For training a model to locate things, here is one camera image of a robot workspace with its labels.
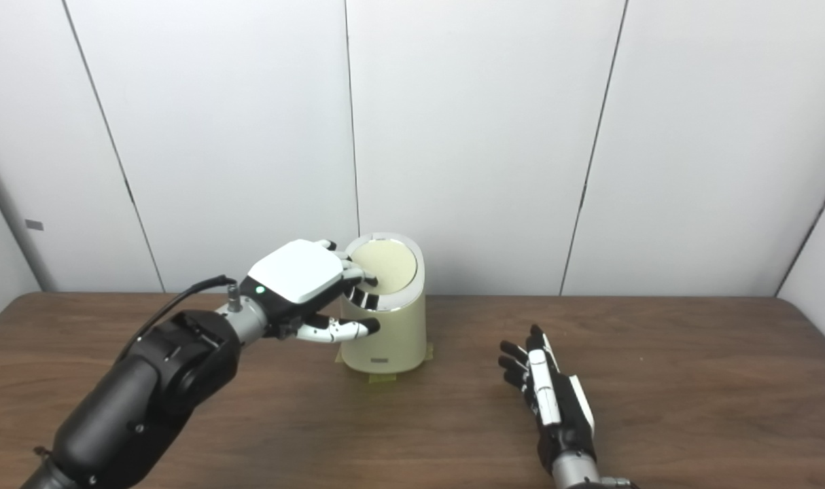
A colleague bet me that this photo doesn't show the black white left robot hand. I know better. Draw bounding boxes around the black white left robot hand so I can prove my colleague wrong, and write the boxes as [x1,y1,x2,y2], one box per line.
[247,238,381,344]

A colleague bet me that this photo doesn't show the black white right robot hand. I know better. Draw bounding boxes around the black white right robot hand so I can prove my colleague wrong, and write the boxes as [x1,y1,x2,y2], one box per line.
[499,325,597,476]

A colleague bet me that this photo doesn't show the cream round bin lid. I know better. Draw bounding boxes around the cream round bin lid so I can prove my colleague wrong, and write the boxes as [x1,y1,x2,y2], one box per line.
[350,240,418,294]

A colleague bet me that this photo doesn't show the cream-colored bin body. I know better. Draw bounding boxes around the cream-colored bin body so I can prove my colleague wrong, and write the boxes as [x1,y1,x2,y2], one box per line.
[340,232,427,374]

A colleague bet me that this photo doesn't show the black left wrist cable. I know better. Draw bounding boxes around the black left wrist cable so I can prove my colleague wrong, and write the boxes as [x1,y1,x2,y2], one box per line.
[113,274,242,364]

